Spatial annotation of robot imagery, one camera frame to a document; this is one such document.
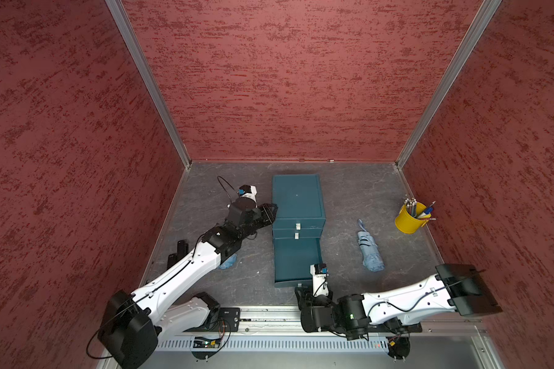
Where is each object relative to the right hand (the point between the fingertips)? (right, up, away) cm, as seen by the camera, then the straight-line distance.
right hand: (301, 297), depth 75 cm
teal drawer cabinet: (-1, +22, +5) cm, 22 cm away
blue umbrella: (-26, +9, +9) cm, 29 cm away
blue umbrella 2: (+27, +10, +9) cm, 31 cm away
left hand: (-9, +28, +3) cm, 29 cm away
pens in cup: (+43, +30, +10) cm, 53 cm away
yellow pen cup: (+45, +25, +14) cm, 54 cm away
